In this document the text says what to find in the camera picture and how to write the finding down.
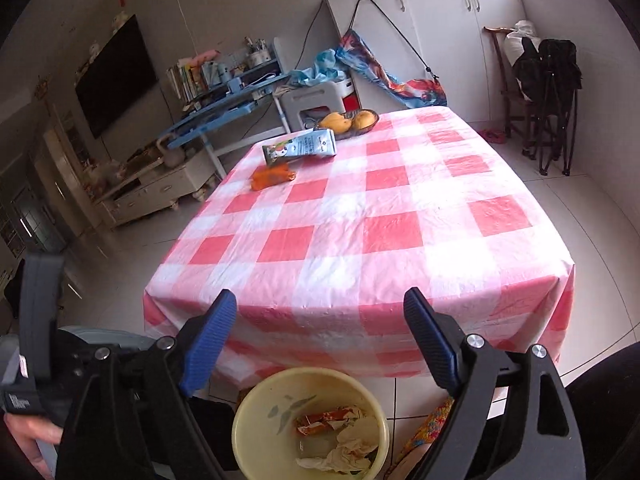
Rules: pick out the dark wooden chair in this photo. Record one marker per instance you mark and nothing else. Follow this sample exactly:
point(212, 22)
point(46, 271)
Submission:
point(502, 100)

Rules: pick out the red snack wrapper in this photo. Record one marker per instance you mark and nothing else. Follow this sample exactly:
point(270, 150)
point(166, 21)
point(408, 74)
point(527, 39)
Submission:
point(320, 420)

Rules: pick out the person's left hand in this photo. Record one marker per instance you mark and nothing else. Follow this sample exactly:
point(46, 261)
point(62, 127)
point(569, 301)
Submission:
point(25, 430)

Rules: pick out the blue study desk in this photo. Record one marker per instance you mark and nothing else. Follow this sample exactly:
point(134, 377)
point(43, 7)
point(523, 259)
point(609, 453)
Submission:
point(215, 120)

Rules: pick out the colourful printed bag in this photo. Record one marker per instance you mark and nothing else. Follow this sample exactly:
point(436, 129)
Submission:
point(395, 82)

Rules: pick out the pink plush toy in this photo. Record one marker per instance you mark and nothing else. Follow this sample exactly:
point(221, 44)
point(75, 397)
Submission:
point(205, 56)

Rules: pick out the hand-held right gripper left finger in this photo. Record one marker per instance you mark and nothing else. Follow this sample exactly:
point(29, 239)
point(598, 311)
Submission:
point(210, 345)

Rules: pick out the knitted orange slipper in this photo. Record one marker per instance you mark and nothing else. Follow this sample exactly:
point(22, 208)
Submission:
point(432, 422)

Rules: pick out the beige kettlebell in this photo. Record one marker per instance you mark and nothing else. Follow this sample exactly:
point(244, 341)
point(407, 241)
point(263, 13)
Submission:
point(172, 156)

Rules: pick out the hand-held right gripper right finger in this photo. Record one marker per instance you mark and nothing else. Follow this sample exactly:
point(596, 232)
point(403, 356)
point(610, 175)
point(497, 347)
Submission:
point(430, 345)

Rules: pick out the black flat television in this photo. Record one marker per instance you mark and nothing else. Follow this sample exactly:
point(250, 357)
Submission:
point(117, 75)

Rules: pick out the blue plastic bag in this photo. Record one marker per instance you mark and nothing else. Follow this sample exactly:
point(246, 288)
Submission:
point(322, 62)

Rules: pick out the white paper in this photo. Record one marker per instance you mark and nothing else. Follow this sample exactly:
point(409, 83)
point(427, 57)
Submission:
point(357, 442)

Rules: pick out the orange snack packet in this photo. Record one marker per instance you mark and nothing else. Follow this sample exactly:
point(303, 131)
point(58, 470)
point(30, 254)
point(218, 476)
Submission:
point(272, 177)

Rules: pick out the row of books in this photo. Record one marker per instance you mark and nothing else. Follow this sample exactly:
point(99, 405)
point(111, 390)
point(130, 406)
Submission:
point(187, 80)

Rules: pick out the white pen holder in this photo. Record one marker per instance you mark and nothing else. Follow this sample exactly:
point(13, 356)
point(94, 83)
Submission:
point(257, 57)

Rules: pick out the white television cabinet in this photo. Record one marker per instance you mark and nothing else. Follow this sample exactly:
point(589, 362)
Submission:
point(155, 192)

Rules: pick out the yellow mango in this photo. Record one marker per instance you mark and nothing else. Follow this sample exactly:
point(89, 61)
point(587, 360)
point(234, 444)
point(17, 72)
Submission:
point(364, 119)
point(335, 121)

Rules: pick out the black folding chair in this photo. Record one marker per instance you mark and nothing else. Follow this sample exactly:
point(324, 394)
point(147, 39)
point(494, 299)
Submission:
point(555, 72)

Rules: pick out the red white checkered tablecloth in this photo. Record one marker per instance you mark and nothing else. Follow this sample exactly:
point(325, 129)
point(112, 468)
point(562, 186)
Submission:
point(390, 240)

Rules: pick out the yellow plastic bin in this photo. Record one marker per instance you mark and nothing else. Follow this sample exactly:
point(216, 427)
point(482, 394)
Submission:
point(260, 410)

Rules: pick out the small plush toy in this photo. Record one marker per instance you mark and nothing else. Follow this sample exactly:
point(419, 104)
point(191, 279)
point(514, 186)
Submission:
point(118, 20)

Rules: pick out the white storage cabinet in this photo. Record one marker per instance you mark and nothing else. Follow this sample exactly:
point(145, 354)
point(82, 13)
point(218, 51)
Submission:
point(450, 40)

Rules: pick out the white plastic stool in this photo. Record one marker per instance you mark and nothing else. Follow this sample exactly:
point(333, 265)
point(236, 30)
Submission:
point(310, 102)

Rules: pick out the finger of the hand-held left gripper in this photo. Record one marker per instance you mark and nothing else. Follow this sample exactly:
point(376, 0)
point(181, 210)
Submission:
point(42, 310)

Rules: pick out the white plastic bag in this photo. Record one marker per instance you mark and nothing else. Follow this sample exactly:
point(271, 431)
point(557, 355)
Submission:
point(520, 30)

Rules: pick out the blue white milk carton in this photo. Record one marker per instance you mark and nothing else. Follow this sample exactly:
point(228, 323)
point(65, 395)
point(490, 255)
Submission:
point(305, 146)

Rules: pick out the white red wrapper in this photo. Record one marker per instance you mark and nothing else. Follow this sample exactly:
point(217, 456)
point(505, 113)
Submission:
point(317, 462)

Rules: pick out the woven fruit basket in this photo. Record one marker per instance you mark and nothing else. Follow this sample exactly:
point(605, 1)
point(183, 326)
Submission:
point(350, 135)

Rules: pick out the pair of red slippers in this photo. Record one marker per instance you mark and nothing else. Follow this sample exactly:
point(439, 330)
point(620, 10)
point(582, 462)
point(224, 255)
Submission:
point(492, 135)

